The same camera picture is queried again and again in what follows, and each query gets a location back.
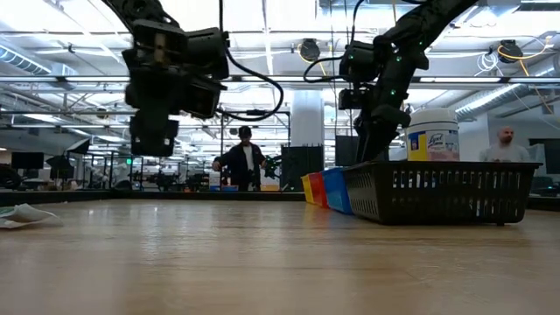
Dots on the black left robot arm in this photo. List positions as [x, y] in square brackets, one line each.
[144, 13]

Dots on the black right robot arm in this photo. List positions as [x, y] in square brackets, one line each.
[407, 44]

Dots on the black partition panel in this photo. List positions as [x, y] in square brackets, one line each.
[302, 168]
[345, 151]

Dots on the white-lidded plastic jar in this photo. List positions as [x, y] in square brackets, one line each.
[433, 135]

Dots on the blue plastic bin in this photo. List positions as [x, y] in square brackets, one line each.
[337, 190]

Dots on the white building pillar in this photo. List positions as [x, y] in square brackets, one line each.
[306, 118]

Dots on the red plastic bin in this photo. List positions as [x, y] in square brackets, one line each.
[317, 190]

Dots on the black plastic bin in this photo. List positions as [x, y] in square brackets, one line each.
[437, 192]

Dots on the yellow plastic bin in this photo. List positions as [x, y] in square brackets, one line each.
[306, 188]

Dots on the person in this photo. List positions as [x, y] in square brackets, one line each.
[505, 149]
[242, 162]

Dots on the black monitor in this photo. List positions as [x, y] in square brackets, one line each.
[27, 160]

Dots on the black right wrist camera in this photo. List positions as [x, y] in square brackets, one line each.
[352, 98]

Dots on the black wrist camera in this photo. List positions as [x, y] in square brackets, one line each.
[352, 98]
[203, 98]

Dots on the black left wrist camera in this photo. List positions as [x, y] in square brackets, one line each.
[203, 98]

